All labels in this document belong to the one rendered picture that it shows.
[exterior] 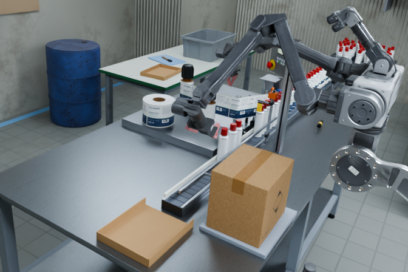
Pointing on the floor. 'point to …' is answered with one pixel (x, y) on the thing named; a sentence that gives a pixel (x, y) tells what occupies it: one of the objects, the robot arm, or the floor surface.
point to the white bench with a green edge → (163, 87)
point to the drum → (74, 82)
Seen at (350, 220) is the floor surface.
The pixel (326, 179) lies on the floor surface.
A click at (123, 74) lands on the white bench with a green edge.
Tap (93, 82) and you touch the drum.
